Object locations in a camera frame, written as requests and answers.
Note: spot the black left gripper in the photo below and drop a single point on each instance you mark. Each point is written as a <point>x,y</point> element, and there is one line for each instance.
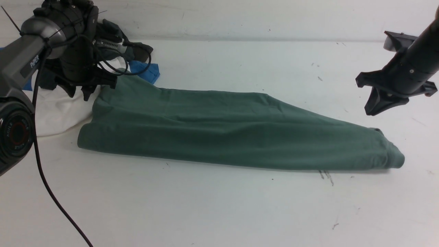
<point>69,76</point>

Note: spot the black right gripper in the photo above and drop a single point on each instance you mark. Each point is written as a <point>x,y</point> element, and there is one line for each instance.
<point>390,87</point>

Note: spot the green long sleeve shirt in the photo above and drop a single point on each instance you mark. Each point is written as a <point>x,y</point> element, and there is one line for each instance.
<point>244,129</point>

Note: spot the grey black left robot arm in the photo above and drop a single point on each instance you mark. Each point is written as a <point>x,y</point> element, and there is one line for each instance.
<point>58,38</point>

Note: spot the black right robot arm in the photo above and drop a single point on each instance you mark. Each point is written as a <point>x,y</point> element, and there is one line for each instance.
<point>423,54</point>

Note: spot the white shirt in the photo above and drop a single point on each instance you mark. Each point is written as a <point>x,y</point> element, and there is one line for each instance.
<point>56,112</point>

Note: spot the dark grey shirt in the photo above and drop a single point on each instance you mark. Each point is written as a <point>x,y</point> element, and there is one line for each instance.
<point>112,32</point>

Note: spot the blue shirt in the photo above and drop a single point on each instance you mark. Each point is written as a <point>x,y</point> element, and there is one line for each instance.
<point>143,70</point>

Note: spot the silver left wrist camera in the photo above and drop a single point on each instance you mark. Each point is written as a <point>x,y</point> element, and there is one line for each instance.
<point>114,45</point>

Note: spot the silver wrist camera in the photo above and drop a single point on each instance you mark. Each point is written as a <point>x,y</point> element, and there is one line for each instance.
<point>114,45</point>
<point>396,41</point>

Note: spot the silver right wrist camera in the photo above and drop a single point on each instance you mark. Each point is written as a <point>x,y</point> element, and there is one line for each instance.
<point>396,41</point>

